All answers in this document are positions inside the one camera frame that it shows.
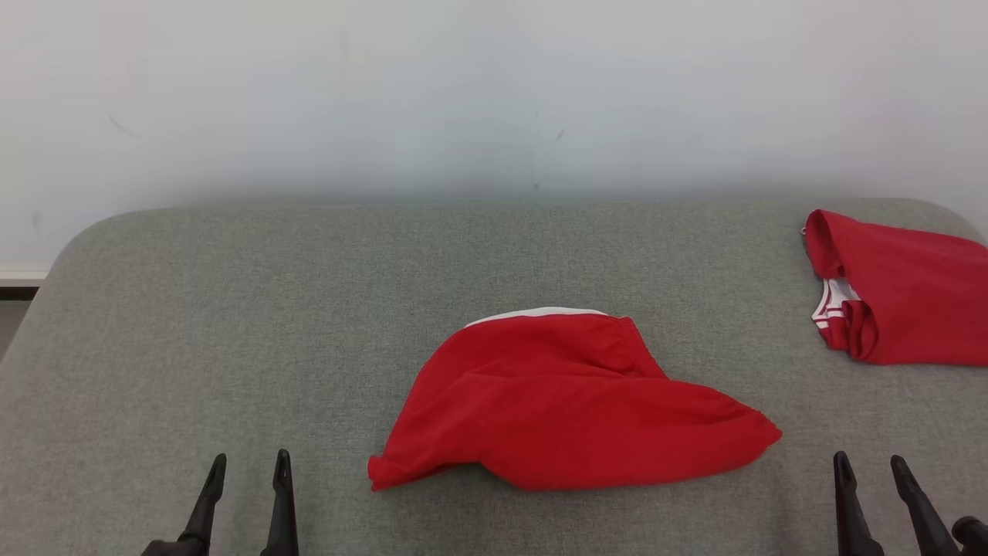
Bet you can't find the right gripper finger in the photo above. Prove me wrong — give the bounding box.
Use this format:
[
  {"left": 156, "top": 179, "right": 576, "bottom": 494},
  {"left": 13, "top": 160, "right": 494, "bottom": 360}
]
[
  {"left": 890, "top": 455, "right": 963, "bottom": 556},
  {"left": 832, "top": 452, "right": 885, "bottom": 556}
]

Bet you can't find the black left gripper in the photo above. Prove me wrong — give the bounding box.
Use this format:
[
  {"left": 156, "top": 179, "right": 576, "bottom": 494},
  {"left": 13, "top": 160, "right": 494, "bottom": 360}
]
[{"left": 143, "top": 449, "right": 300, "bottom": 556}]

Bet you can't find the red garment striped white trim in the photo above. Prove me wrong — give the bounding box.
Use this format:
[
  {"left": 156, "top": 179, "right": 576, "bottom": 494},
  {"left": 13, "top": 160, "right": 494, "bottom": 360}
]
[{"left": 800, "top": 208, "right": 988, "bottom": 367}]

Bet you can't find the red shorts white waistband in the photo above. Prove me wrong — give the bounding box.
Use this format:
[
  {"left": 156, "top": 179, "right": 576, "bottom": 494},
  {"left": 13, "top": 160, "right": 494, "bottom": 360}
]
[{"left": 367, "top": 307, "right": 783, "bottom": 493}]

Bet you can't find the dark wall baseboard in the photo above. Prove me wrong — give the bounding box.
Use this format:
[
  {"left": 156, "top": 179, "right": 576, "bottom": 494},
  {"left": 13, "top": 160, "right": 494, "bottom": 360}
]
[{"left": 0, "top": 266, "right": 49, "bottom": 302}]

